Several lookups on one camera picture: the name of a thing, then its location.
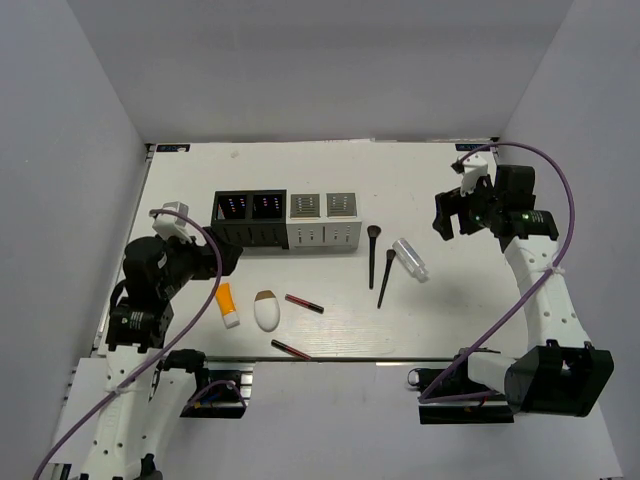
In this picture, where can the right blue table label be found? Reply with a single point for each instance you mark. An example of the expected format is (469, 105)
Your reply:
(466, 147)

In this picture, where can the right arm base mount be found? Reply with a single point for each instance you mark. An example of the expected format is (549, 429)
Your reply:
(460, 401)

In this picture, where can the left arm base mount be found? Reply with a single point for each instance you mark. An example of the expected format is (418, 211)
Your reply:
(222, 392)

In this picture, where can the white slotted organizer box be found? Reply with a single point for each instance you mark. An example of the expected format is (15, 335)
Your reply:
(323, 220)

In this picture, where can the clear plastic bottle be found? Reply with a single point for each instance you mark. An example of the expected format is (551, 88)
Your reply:
(410, 259)

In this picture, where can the black slotted organizer box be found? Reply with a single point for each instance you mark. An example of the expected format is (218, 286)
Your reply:
(251, 218)

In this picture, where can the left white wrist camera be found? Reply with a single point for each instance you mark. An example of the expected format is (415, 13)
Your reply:
(168, 226)

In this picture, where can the black makeup brush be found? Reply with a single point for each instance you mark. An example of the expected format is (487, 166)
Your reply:
(373, 232)
(390, 256)

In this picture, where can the orange cream tube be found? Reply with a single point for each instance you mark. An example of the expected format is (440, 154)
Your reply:
(227, 306)

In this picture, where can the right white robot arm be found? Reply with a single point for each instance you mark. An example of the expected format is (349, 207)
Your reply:
(562, 372)

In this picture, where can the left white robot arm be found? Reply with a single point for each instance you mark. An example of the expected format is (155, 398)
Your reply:
(147, 387)

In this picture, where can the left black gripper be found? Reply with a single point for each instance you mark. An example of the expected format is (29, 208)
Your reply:
(206, 259)

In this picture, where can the red lip gloss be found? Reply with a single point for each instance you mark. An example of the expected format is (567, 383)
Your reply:
(290, 350)
(304, 303)

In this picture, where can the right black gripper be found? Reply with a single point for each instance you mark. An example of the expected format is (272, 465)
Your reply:
(452, 202)

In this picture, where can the blue table label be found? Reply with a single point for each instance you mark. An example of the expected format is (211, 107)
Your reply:
(466, 147)
(173, 148)

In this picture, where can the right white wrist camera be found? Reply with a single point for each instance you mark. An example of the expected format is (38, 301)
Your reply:
(472, 169)

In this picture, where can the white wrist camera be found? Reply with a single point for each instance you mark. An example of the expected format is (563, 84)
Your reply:
(168, 226)
(472, 169)

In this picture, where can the left blue table label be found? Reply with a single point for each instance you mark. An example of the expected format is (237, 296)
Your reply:
(173, 148)

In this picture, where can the white oval bottle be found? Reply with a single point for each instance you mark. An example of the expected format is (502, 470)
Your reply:
(266, 311)

